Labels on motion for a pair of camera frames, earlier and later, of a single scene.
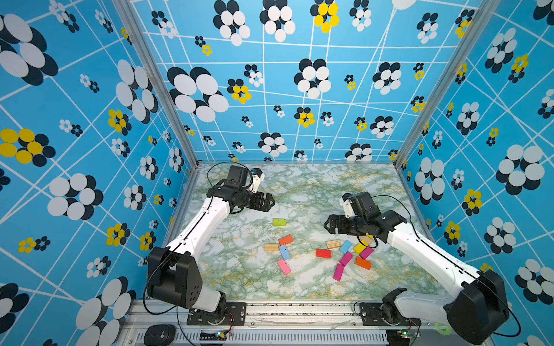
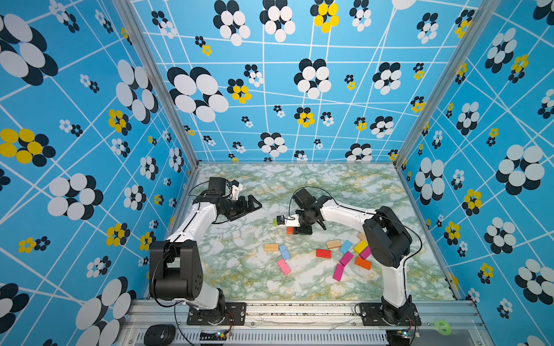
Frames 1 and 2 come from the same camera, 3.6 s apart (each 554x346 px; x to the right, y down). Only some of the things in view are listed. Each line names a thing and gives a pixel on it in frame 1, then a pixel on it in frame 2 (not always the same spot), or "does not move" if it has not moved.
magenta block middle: [346, 259] does not move
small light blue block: [345, 246] does not move
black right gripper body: [350, 225] → [305, 223]
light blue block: [284, 252] does not move
